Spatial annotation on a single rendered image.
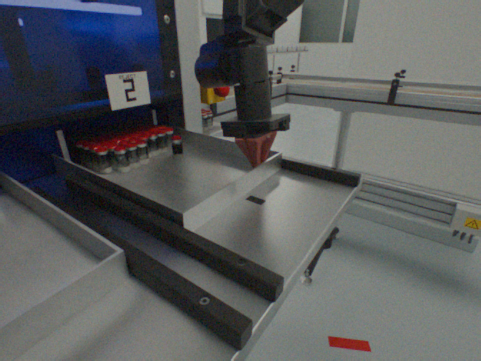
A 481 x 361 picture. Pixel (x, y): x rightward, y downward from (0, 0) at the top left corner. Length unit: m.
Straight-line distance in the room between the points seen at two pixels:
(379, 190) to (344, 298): 0.54
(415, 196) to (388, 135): 0.63
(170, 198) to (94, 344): 0.23
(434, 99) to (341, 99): 0.31
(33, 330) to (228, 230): 0.21
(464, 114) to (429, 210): 0.39
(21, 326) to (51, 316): 0.02
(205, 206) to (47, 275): 0.19
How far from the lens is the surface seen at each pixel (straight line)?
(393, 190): 1.37
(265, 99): 0.45
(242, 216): 0.40
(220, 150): 0.62
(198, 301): 0.27
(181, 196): 0.45
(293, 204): 0.43
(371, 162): 1.97
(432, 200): 1.38
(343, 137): 1.35
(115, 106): 0.57
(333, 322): 1.43
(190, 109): 0.69
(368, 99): 1.25
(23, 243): 0.43
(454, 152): 1.91
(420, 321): 1.59
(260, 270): 0.29
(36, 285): 0.36
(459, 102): 1.23
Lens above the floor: 1.10
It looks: 26 degrees down
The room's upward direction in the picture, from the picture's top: straight up
